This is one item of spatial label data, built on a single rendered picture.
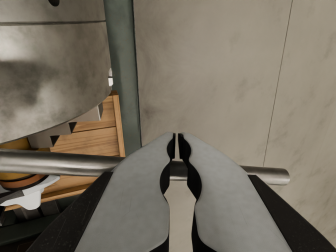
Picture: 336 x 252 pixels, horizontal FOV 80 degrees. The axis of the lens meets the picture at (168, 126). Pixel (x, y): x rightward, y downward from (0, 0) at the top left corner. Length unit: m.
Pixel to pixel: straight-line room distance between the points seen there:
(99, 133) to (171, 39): 1.04
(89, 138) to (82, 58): 0.39
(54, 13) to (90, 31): 0.04
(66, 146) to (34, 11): 0.45
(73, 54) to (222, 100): 1.69
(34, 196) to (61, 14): 0.30
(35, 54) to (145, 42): 1.27
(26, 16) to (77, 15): 0.05
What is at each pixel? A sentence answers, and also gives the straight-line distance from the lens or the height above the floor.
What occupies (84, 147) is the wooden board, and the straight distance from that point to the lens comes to 0.62.
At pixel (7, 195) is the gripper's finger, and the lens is 0.40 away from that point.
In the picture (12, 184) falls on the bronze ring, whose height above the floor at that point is 1.12.
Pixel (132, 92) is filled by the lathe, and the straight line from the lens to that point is 0.93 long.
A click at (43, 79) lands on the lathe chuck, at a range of 0.21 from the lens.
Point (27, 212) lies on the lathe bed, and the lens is 0.81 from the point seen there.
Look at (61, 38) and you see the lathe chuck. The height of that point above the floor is 1.19.
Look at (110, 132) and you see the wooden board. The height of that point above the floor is 0.88.
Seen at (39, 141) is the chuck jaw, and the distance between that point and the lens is 0.35.
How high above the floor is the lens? 1.40
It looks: 56 degrees down
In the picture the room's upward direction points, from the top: 144 degrees clockwise
